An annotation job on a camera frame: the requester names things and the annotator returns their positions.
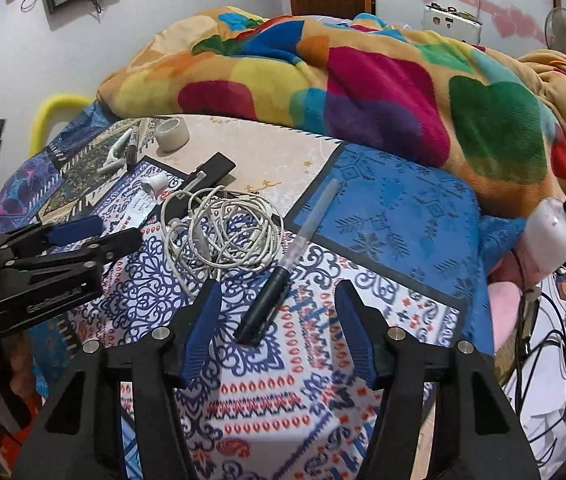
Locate white metal box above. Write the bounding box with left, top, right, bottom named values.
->
left=423, top=2, right=484, bottom=44

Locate pink cloth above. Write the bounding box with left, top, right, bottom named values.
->
left=488, top=247, right=544, bottom=357

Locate white cloth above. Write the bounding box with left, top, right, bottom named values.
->
left=505, top=355, right=566, bottom=463

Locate white wardrobe with pink hearts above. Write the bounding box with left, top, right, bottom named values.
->
left=373, top=0, right=564, bottom=57

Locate black flat plastic strip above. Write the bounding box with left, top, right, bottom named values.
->
left=183, top=152, right=238, bottom=196

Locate patchwork patterned bedsheet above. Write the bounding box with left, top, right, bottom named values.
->
left=0, top=100, right=530, bottom=480

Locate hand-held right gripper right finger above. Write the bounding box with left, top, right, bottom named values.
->
left=335, top=279, right=556, bottom=480

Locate small white plastic cap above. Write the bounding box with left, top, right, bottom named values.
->
left=142, top=174, right=168, bottom=197

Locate white pump bottle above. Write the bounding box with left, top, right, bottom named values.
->
left=525, top=167, right=566, bottom=269

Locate tangle of black cables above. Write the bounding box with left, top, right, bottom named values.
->
left=510, top=250, right=566, bottom=456

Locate black and grey marker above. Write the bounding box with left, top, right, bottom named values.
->
left=124, top=128, right=151, bottom=168

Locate white cable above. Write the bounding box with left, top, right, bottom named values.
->
left=160, top=172, right=284, bottom=291

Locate colourful fleece blanket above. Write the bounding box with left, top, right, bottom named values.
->
left=97, top=6, right=566, bottom=267

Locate beige tape roll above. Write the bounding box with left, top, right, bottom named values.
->
left=155, top=117, right=192, bottom=154

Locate white plastic clip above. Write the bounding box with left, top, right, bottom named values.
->
left=97, top=129, right=134, bottom=176

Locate yellow padded bed frame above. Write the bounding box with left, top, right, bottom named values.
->
left=30, top=94, right=94, bottom=157

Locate black pen with clear cap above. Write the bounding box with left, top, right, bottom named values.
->
left=233, top=177, right=342, bottom=346

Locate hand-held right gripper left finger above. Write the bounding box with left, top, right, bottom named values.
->
left=13, top=279, right=224, bottom=480

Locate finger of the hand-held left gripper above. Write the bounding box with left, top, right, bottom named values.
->
left=0, top=231, right=143, bottom=334
left=0, top=216, right=105, bottom=257

